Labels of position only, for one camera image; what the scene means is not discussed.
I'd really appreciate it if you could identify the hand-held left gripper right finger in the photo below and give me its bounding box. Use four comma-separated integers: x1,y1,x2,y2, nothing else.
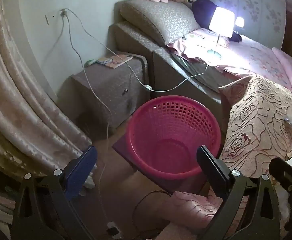
196,145,284,240

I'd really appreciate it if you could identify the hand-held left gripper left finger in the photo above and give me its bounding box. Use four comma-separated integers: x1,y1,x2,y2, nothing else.
11,145,99,240

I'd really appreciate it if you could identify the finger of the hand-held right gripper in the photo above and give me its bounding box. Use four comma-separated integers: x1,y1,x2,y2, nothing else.
269,157,292,205

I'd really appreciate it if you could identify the pink plastic basket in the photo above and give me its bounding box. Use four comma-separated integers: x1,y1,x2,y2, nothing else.
125,95,222,180

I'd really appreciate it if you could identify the pink pillow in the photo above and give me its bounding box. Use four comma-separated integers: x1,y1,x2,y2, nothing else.
272,47,292,80

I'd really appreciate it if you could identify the beige patterned curtain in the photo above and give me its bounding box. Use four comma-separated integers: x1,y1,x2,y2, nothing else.
0,0,93,178

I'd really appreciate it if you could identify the grey mattress cover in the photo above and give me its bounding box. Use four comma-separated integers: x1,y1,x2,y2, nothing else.
171,54,234,93

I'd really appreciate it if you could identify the pink floral bedsheet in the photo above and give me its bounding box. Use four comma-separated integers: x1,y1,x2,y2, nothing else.
167,27,292,93

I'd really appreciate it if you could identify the colourful paperback book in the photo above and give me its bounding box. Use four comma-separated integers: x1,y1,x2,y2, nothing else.
96,52,134,69

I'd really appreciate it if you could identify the white table lamp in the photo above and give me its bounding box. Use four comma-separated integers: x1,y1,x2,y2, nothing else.
207,6,236,58

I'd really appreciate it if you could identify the floral wardrobe door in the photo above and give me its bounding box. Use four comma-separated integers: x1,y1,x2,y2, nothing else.
210,0,287,53

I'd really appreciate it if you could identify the grey bed pillow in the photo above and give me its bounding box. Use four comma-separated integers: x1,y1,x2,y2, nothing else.
119,0,202,47

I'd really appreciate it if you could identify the dark blue cushion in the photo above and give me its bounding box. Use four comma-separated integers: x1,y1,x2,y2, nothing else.
191,0,242,43

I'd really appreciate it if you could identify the white charger cable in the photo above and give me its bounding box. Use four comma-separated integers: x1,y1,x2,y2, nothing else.
61,15,111,227

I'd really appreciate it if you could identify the black floor cable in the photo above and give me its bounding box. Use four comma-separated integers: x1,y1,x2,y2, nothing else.
132,191,171,233

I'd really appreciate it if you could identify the white lamp cable with switch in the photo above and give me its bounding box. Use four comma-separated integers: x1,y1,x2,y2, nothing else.
64,8,209,92

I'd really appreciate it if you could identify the beige bed frame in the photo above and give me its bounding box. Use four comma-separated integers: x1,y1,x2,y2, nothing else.
108,21,224,140

